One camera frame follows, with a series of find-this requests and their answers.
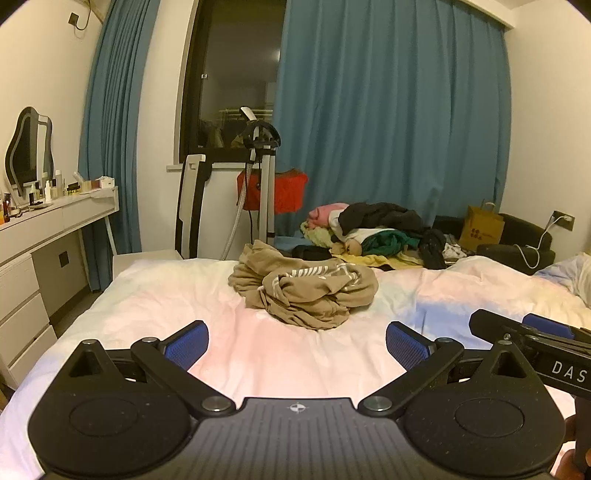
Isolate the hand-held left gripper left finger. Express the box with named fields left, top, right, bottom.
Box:
left=68, top=320, right=236, bottom=418

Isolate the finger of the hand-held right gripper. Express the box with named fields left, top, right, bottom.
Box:
left=468, top=309, right=527, bottom=345
left=523, top=313, right=591, bottom=347

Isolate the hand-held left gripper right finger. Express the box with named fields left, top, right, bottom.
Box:
left=358, top=322, right=533, bottom=418

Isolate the tan garment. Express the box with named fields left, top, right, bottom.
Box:
left=228, top=239, right=379, bottom=330

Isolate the person's right hand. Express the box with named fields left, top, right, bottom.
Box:
left=554, top=414, right=591, bottom=480

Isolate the pastel pillow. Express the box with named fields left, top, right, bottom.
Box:
left=533, top=253, right=591, bottom=310

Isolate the bed with pastel sheet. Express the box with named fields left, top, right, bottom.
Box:
left=0, top=254, right=591, bottom=480

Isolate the yellow cloth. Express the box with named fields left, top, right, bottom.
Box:
left=344, top=251, right=426, bottom=271

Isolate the brown paper bag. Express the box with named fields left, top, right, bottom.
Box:
left=458, top=199, right=505, bottom=251

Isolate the black armchair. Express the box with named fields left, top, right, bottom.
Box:
left=434, top=213, right=557, bottom=277

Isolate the black patterned garment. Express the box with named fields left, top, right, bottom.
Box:
left=418, top=228, right=447, bottom=270

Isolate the green garment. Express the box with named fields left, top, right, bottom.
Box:
left=367, top=231, right=419, bottom=254

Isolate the white garment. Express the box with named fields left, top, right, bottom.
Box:
left=346, top=227, right=400, bottom=244

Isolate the dark cloth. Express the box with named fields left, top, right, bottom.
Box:
left=292, top=244, right=333, bottom=260

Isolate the white chair with black stripes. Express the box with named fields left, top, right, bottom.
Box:
left=113, top=154, right=213, bottom=278

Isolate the yellow-green cloth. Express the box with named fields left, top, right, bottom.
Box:
left=300, top=220, right=345, bottom=247

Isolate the blue cloth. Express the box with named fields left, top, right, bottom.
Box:
left=272, top=234, right=308, bottom=252

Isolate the pink cloth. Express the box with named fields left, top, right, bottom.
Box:
left=308, top=202, right=350, bottom=229

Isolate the garment steamer stand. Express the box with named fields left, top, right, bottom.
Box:
left=222, top=107, right=282, bottom=259

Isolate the white vanity desk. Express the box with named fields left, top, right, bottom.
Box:
left=0, top=186, right=120, bottom=388

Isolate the red bag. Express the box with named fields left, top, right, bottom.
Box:
left=237, top=168, right=308, bottom=214

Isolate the row of cosmetic bottles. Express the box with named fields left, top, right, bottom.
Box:
left=0, top=168, right=116, bottom=222

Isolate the narrow blue curtain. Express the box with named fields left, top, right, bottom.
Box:
left=78, top=0, right=160, bottom=291

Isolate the wide blue curtain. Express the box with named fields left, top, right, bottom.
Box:
left=272, top=0, right=511, bottom=241

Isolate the wavy vanity mirror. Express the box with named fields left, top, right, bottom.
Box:
left=4, top=107, right=55, bottom=200

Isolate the dark framed window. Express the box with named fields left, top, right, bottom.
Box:
left=179, top=0, right=287, bottom=163

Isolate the white charger cable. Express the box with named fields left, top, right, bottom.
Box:
left=515, top=215, right=561, bottom=269

